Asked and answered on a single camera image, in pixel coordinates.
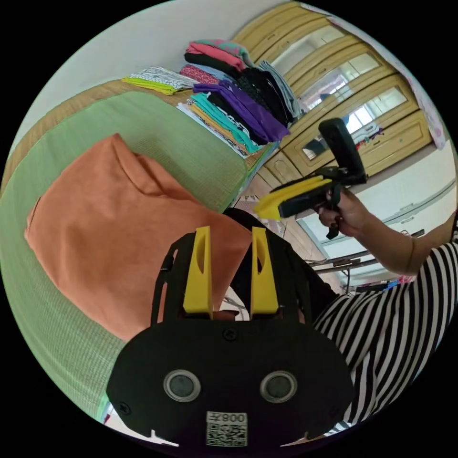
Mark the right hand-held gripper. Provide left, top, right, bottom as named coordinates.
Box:
left=254, top=167, right=345, bottom=239

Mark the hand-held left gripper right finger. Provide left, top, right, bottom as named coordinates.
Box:
left=250, top=226, right=278, bottom=315

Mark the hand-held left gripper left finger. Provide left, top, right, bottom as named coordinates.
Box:
left=183, top=226, right=214, bottom=315

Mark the orange hoodie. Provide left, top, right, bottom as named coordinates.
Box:
left=24, top=133, right=253, bottom=343

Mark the person's right forearm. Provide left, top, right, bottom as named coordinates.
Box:
left=359, top=209, right=458, bottom=277

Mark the person's right hand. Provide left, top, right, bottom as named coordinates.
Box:
left=318, top=187, right=381, bottom=239

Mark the pile of clothes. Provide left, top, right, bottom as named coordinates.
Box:
left=121, top=38, right=303, bottom=159

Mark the bed with green woven mat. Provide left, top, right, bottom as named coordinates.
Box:
left=0, top=79, right=284, bottom=425

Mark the yellow wooden cupboard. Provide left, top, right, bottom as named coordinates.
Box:
left=230, top=1, right=436, bottom=187

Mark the person's body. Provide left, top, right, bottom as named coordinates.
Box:
left=223, top=207, right=458, bottom=437

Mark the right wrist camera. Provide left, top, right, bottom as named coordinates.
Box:
left=318, top=118, right=368, bottom=187

